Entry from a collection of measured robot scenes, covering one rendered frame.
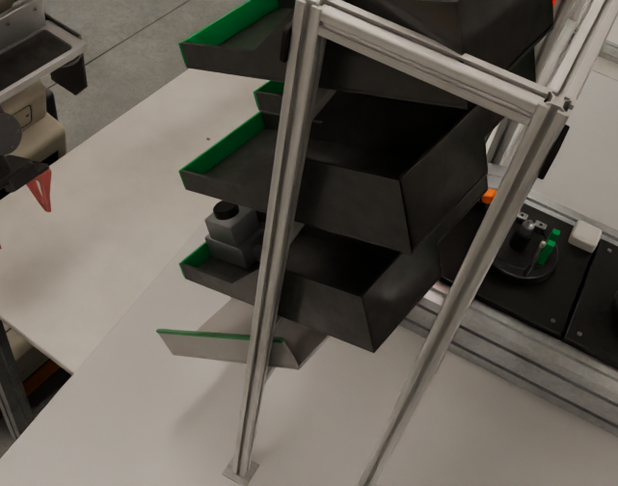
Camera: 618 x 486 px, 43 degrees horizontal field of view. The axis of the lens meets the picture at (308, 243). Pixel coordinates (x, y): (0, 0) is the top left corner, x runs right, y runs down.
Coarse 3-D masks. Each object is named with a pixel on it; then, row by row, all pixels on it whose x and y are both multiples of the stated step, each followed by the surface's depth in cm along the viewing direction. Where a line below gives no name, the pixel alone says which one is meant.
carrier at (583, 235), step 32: (480, 224) 135; (544, 224) 132; (576, 224) 135; (448, 256) 129; (512, 256) 128; (544, 256) 126; (576, 256) 133; (480, 288) 126; (512, 288) 127; (544, 288) 127; (576, 288) 128; (544, 320) 123
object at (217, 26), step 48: (288, 0) 74; (384, 0) 51; (432, 0) 48; (480, 0) 49; (528, 0) 54; (192, 48) 66; (240, 48) 63; (336, 48) 56; (480, 48) 51; (528, 48) 56; (384, 96) 56; (432, 96) 53
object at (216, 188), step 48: (240, 144) 85; (336, 144) 81; (384, 144) 77; (432, 144) 73; (480, 144) 69; (240, 192) 75; (336, 192) 65; (384, 192) 62; (432, 192) 64; (384, 240) 65
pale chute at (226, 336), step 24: (216, 312) 114; (240, 312) 109; (168, 336) 106; (192, 336) 101; (216, 336) 96; (240, 336) 92; (288, 336) 96; (312, 336) 92; (216, 360) 101; (240, 360) 96; (288, 360) 88
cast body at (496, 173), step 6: (492, 168) 137; (498, 168) 137; (504, 168) 138; (492, 174) 136; (498, 174) 136; (504, 174) 137; (492, 180) 135; (498, 180) 135; (492, 186) 134; (480, 198) 135
